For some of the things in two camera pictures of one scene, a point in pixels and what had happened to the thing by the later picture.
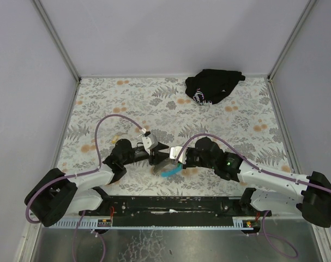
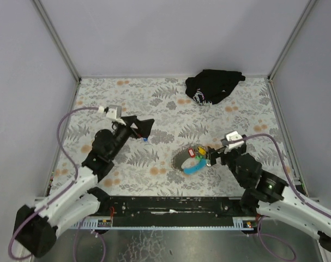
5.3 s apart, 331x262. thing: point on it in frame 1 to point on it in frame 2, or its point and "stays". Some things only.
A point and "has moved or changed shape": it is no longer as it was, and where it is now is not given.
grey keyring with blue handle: x=167 y=167 has moved or changed shape
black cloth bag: x=209 y=85 stays
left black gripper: x=152 y=156 to x=131 y=126
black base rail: x=173 y=207 stays
